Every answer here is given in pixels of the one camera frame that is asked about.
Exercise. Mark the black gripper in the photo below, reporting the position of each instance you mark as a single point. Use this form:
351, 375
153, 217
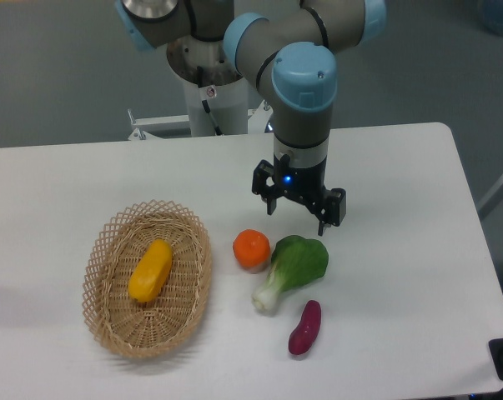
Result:
304, 186

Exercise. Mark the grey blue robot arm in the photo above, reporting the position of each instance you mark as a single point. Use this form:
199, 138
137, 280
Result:
290, 63

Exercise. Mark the yellow mango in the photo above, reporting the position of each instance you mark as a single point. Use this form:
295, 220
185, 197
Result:
151, 272

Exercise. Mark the woven wicker basket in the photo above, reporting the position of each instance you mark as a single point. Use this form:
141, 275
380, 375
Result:
143, 330

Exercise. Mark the green bok choy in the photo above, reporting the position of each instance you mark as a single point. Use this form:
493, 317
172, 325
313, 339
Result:
295, 262

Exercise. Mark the orange persimmon fruit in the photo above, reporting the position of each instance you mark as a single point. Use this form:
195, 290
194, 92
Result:
251, 250

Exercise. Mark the purple sweet potato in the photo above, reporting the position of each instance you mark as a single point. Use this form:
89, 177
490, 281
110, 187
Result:
306, 332

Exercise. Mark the white metal base frame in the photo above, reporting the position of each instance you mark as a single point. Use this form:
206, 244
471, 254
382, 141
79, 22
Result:
260, 120

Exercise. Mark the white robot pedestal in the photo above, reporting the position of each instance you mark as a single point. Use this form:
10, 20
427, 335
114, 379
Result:
216, 95

